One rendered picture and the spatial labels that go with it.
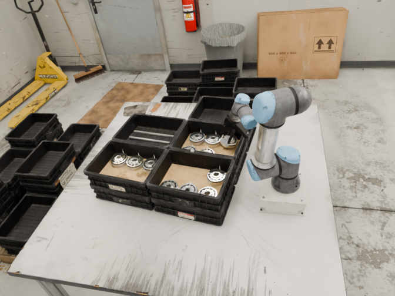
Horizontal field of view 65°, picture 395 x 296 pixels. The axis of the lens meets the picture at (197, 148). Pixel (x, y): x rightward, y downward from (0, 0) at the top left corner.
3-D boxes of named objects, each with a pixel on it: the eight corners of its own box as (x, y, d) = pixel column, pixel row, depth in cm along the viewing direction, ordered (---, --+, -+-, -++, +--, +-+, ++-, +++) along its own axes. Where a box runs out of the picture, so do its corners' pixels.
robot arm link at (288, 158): (303, 175, 156) (306, 155, 148) (278, 181, 155) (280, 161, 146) (292, 160, 165) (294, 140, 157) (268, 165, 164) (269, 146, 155)
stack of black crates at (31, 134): (49, 148, 328) (30, 112, 299) (74, 149, 321) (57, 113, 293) (26, 174, 298) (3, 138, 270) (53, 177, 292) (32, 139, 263)
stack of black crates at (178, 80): (207, 95, 375) (204, 69, 354) (202, 109, 353) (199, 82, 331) (176, 95, 384) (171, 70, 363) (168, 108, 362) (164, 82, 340)
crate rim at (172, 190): (235, 161, 168) (235, 158, 167) (219, 202, 148) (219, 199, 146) (168, 151, 182) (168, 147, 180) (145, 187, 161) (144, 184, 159)
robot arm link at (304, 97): (321, 77, 118) (274, 100, 166) (294, 83, 116) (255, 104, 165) (328, 106, 118) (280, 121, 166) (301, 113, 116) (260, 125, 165)
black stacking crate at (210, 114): (257, 114, 216) (257, 100, 209) (247, 141, 196) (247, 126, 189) (204, 109, 229) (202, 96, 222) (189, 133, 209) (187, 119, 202)
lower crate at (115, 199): (174, 175, 195) (171, 161, 187) (153, 212, 174) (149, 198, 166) (120, 165, 208) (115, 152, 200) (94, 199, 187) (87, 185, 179)
